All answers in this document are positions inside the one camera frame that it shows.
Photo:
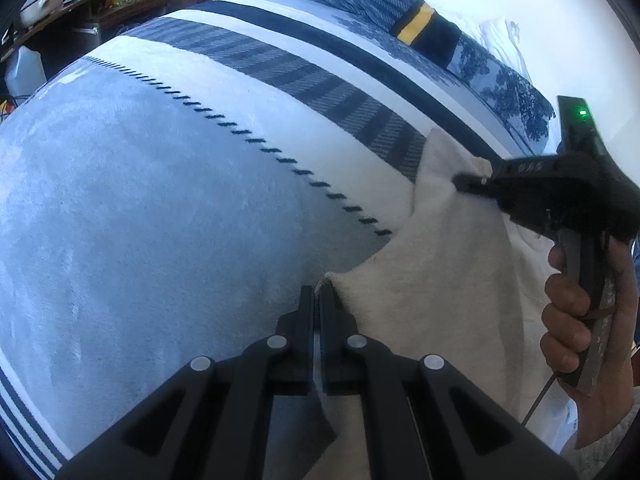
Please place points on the wooden desk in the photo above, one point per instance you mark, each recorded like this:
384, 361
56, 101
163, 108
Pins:
85, 2

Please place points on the blue white striped blanket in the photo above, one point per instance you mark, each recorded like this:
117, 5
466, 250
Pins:
165, 220

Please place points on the person's right forearm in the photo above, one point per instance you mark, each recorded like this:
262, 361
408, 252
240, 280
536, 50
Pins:
600, 452

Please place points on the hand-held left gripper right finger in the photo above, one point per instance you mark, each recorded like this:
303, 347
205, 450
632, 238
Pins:
327, 320

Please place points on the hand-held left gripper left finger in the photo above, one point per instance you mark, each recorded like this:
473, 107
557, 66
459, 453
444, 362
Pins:
306, 320

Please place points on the cream small cloth garment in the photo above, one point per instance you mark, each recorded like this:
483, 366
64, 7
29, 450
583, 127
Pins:
450, 285

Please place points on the person's right hand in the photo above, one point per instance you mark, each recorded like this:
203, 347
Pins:
567, 300

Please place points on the blue tree print duvet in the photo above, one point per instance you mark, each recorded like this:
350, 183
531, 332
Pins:
505, 90

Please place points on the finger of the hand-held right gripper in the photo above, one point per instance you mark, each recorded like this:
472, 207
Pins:
475, 183

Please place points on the white plastic jug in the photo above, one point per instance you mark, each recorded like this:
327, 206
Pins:
25, 72

